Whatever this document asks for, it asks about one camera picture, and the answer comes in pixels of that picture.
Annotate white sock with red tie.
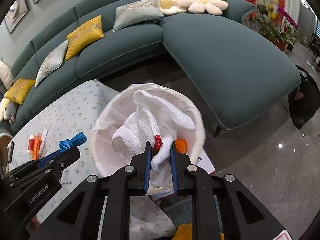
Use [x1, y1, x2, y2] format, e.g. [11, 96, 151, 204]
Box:
[112, 90, 195, 172]

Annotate white paper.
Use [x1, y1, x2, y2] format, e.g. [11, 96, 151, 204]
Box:
[39, 128, 48, 154]

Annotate orange plastic bag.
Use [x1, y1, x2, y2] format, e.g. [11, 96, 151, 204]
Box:
[31, 134, 42, 160]

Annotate white lined trash bin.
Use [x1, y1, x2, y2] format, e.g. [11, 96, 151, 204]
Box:
[91, 83, 206, 195]

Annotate floral light blue tablecloth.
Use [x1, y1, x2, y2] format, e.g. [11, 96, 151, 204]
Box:
[9, 80, 176, 239]

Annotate black remote on table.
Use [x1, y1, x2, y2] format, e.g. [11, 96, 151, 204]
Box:
[7, 141, 15, 164]

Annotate small silver foil wrapper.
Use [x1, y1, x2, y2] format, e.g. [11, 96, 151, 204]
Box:
[60, 180, 72, 185]

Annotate wooden round chair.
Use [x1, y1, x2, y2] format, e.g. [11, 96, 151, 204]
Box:
[0, 132, 13, 174]

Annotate grey white plush toy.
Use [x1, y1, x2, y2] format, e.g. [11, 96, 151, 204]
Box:
[0, 98, 19, 124]

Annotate yellow cushion left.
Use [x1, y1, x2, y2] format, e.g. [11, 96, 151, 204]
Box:
[4, 78, 35, 105]

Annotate yellow cushion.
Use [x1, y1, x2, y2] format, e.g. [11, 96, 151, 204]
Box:
[4, 78, 35, 105]
[65, 15, 104, 61]

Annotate yellow trousers of operator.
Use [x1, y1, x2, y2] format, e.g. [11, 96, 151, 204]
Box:
[172, 221, 226, 240]

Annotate grey embroidered cushion left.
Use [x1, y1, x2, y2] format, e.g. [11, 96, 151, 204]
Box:
[35, 40, 68, 88]

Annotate grey embroidered cushion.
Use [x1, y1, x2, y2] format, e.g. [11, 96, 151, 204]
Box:
[35, 40, 68, 88]
[112, 0, 164, 32]

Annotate white plush toy standing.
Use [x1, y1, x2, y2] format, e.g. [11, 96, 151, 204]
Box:
[0, 60, 14, 90]

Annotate dark green sectional sofa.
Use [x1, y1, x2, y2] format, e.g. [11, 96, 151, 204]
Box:
[11, 0, 300, 133]

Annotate yellow cushion centre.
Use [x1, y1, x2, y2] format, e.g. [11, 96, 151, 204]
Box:
[65, 15, 104, 61]

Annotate black bag on floor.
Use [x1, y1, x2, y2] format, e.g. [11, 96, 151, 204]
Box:
[288, 65, 319, 129]

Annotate grey embroidered cushion right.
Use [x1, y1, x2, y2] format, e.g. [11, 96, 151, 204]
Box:
[112, 0, 164, 32]

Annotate white daisy cushion lower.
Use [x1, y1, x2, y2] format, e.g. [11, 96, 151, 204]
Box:
[177, 0, 229, 16]

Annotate potted flowering plant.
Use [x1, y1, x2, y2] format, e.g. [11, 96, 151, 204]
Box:
[247, 4, 302, 51]

